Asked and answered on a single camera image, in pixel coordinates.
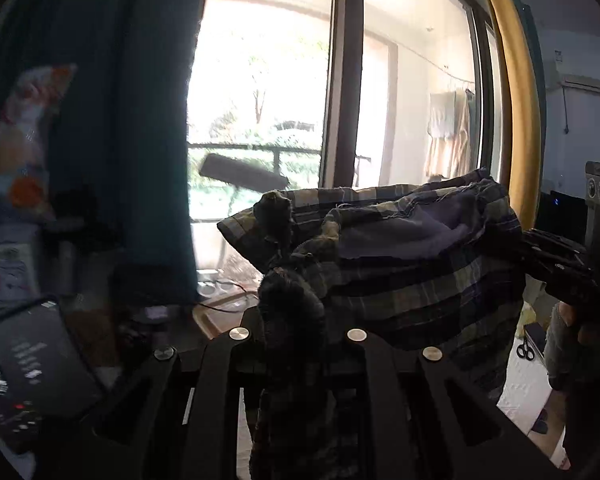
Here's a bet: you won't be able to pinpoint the blue plaid pants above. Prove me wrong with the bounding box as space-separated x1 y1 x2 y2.
218 170 524 479

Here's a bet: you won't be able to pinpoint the black scissors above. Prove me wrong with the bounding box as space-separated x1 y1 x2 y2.
516 335 535 362

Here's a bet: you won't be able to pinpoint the brown food container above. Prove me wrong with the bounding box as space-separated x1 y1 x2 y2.
192 289 258 339

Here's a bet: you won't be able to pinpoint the white power strip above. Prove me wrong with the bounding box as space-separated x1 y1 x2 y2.
197 269 242 299

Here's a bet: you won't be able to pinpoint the hanging beige clothes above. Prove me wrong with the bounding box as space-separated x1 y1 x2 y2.
424 89 475 181

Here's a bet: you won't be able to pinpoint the tablet with dark screen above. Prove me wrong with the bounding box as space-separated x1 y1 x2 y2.
0 296 102 455

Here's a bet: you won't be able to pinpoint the teal curtain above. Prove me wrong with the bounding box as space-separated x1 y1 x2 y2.
0 0 204 304

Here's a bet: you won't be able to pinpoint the desk lamp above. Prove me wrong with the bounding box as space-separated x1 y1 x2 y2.
198 153 289 193

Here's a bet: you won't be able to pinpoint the balcony railing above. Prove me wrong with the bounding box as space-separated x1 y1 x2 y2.
188 143 321 223

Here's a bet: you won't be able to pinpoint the colourful snack bag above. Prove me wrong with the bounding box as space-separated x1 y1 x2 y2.
0 64 78 222

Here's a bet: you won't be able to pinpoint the yellow window frame trim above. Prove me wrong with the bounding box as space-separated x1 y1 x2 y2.
488 0 542 231

